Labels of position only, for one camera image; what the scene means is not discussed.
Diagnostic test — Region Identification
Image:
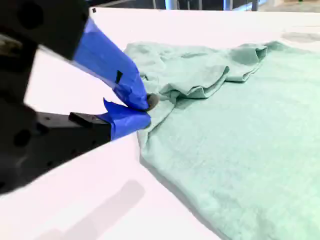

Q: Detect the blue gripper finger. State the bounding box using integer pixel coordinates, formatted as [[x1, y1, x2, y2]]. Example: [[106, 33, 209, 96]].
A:
[[0, 0, 159, 111], [37, 98, 152, 177]]

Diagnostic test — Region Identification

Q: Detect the pale green T-shirt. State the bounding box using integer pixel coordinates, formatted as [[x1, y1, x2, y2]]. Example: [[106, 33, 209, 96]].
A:
[[123, 40, 320, 240]]

